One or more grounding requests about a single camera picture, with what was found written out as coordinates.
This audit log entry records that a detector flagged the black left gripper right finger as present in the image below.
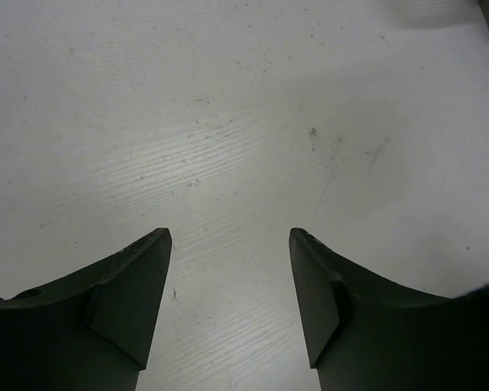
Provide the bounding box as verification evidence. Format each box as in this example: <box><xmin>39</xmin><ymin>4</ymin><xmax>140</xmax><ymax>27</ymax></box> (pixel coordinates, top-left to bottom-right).
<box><xmin>289</xmin><ymin>228</ymin><xmax>489</xmax><ymax>390</ymax></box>

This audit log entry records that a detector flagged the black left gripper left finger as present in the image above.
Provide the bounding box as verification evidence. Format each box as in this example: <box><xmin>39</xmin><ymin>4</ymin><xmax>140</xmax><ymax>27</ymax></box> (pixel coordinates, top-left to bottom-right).
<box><xmin>0</xmin><ymin>228</ymin><xmax>172</xmax><ymax>390</ymax></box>

